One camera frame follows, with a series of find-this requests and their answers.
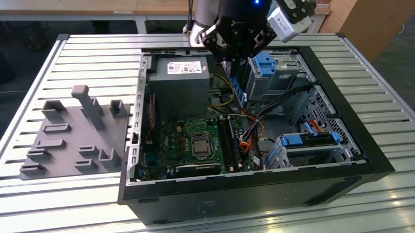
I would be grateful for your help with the green motherboard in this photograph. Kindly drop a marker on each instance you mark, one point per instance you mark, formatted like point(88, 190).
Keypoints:
point(200, 126)

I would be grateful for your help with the wooden top desk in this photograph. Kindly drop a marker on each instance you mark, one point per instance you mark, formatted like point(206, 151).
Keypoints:
point(80, 6)

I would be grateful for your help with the grey power supply unit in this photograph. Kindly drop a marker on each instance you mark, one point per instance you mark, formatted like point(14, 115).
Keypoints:
point(177, 97)

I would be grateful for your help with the metal disk bay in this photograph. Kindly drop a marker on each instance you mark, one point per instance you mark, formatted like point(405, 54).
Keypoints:
point(324, 153)

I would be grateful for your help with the metal optical drive cage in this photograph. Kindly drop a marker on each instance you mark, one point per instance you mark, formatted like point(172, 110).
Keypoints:
point(281, 80)

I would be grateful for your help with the black graphics card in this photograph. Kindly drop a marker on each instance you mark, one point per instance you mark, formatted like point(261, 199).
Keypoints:
point(197, 168)

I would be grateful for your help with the grey parts rack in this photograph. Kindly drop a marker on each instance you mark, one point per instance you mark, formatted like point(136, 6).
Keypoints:
point(70, 145)

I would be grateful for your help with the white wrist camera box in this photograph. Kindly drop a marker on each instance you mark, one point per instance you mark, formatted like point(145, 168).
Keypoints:
point(284, 26)

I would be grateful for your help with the black RAM slot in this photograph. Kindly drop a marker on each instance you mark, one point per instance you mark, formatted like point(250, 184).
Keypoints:
point(226, 143)
point(230, 143)
point(222, 143)

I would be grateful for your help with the black open PC case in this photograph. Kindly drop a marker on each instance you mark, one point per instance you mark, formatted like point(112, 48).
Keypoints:
point(258, 199)

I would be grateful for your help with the blue plastic drive bracket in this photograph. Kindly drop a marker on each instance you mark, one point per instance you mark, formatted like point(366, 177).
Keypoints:
point(264, 65)

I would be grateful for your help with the silver CPU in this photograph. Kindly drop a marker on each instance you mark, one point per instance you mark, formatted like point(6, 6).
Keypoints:
point(200, 146)

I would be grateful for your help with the blue disk carrier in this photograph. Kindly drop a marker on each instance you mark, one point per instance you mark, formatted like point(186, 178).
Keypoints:
point(269, 157)
point(290, 140)

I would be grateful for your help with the wooden cabinet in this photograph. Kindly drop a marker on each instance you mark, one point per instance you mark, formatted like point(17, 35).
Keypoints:
point(372, 24)

